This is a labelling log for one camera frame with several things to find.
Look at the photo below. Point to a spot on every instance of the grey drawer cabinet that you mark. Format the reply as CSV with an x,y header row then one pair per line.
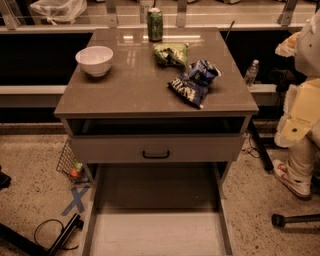
x,y
134,99

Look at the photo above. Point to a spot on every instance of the grey top drawer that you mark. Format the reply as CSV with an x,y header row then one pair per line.
x,y
128,149

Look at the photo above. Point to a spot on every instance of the open grey middle drawer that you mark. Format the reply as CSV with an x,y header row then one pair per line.
x,y
157,210

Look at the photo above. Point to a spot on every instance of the blue chip bag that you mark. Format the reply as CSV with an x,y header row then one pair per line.
x,y
193,85

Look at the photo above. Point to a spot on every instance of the green chip bag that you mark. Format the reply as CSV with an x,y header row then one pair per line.
x,y
171,54

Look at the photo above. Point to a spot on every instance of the white bowl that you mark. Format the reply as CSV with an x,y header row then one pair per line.
x,y
95,60

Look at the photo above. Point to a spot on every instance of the green soda can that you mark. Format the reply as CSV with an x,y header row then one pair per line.
x,y
155,24

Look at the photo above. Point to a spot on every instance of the clear water bottle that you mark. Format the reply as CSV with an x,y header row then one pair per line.
x,y
251,73

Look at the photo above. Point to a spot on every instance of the black headphones bag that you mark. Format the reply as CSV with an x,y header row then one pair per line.
x,y
283,79

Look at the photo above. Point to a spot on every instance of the seated person beige clothes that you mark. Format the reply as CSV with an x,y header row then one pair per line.
x,y
304,46

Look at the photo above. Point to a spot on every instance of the yellow paper envelope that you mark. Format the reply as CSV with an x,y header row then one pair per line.
x,y
305,111

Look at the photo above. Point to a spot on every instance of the black chair leg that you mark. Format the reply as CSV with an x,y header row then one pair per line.
x,y
280,220

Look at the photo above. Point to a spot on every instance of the white red sneaker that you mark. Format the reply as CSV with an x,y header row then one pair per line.
x,y
301,188

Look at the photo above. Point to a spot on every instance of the clear plastic bag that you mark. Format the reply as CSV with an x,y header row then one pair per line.
x,y
59,11

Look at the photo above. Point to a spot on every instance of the black drawer handle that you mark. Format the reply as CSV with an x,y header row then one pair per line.
x,y
147,155

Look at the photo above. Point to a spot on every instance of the wire mesh basket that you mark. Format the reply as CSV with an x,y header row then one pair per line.
x,y
70,167

